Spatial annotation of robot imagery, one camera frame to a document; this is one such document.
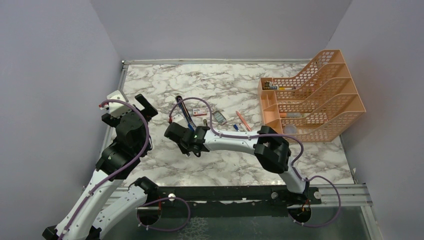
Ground grey staple strips tray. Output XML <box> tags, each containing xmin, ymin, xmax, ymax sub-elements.
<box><xmin>212</xmin><ymin>110</ymin><xmax>228</xmax><ymax>125</ymax></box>

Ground salmon pink pen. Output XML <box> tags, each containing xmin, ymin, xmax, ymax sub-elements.
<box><xmin>235</xmin><ymin>111</ymin><xmax>252</xmax><ymax>132</ymax></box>

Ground peach plastic file organizer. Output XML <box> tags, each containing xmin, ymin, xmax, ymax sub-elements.
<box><xmin>257</xmin><ymin>49</ymin><xmax>366</xmax><ymax>143</ymax></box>

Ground red white staple box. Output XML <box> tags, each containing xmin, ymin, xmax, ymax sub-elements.
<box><xmin>192</xmin><ymin>107</ymin><xmax>208</xmax><ymax>117</ymax></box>

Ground blue stapler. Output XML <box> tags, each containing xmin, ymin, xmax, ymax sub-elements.
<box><xmin>175</xmin><ymin>95</ymin><xmax>196</xmax><ymax>132</ymax></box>

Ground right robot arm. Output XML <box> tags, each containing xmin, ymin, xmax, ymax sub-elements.
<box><xmin>164</xmin><ymin>122</ymin><xmax>309</xmax><ymax>204</ymax></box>

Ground black binder clips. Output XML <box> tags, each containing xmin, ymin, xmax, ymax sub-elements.
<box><xmin>262</xmin><ymin>81</ymin><xmax>279</xmax><ymax>91</ymax></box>

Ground red capped white marker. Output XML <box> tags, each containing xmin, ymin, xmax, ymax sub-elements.
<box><xmin>239</xmin><ymin>123</ymin><xmax>249</xmax><ymax>132</ymax></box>

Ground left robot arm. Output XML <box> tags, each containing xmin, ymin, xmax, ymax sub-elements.
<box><xmin>42</xmin><ymin>90</ymin><xmax>158</xmax><ymax>240</ymax></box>

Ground grey eraser in organizer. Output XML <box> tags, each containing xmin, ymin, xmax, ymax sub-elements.
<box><xmin>279</xmin><ymin>112</ymin><xmax>303</xmax><ymax>118</ymax></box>

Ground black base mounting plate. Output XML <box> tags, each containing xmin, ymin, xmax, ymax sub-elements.
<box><xmin>136</xmin><ymin>185</ymin><xmax>322</xmax><ymax>218</ymax></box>

